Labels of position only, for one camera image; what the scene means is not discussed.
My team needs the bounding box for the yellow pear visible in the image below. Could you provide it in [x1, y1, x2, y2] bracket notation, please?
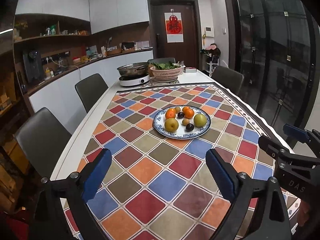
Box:
[164, 118, 179, 133]

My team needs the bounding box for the grey chair far end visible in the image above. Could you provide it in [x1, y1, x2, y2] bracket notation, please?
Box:
[148, 57, 176, 64]

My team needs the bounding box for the colourful checkered tablecloth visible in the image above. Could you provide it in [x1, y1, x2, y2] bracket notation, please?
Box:
[62, 82, 301, 240]

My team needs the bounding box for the pink woven basket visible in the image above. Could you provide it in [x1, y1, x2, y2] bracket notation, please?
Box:
[150, 66, 183, 82]

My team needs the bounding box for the grey chair near left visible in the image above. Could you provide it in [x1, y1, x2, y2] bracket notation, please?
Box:
[15, 107, 72, 178]

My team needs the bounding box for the grey chair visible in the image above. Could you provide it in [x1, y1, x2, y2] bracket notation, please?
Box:
[15, 107, 72, 178]
[211, 66, 244, 95]
[75, 73, 108, 113]

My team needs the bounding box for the red calendar poster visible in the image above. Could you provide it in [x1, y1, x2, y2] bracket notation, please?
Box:
[164, 12, 184, 43]

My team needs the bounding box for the grey chair far left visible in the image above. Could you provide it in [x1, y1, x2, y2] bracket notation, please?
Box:
[75, 73, 108, 113]

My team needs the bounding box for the white wall panel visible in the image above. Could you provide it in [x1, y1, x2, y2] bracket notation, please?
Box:
[204, 27, 215, 37]

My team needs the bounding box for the grey chair right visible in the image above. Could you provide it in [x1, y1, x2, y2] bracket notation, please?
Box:
[211, 66, 244, 95]

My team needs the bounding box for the white side counter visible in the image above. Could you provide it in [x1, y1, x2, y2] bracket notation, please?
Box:
[29, 49, 153, 133]

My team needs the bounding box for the small white box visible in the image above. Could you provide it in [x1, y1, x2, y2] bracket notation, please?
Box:
[184, 67, 197, 73]

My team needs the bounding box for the large green apple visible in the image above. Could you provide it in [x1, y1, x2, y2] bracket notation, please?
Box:
[194, 114, 207, 128]

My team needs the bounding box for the dark wooden door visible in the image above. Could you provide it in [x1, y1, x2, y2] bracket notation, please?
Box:
[148, 0, 202, 69]

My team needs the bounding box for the glass sliding door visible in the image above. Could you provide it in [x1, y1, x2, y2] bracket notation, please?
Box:
[225, 0, 319, 147]

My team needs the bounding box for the small orange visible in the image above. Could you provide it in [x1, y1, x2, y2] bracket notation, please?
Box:
[167, 108, 176, 113]

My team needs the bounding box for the white induction cooker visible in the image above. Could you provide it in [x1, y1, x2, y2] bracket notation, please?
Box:
[119, 74, 150, 87]

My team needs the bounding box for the black coffee machine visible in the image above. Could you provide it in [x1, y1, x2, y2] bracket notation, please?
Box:
[23, 50, 45, 84]

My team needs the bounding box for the dark purple plum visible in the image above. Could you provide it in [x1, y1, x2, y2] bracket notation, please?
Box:
[177, 112, 184, 119]

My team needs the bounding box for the blue white oval plate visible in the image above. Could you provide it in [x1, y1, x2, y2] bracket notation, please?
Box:
[153, 106, 211, 140]

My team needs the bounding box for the steel pan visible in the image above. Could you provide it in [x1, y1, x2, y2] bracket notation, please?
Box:
[117, 62, 149, 77]

